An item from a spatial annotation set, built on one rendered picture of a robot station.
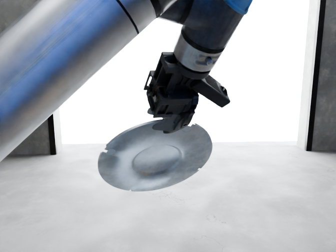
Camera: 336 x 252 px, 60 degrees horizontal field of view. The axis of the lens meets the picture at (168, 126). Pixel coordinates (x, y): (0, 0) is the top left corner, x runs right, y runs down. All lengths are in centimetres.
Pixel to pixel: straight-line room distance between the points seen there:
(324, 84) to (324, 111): 39
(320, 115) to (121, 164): 422
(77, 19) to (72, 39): 2
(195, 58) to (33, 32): 26
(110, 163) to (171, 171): 17
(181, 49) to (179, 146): 31
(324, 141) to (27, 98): 474
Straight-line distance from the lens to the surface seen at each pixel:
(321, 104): 474
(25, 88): 25
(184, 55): 45
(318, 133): 481
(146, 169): 76
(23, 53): 25
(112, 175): 75
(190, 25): 42
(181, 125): 58
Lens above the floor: 118
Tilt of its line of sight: 11 degrees down
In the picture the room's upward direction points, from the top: straight up
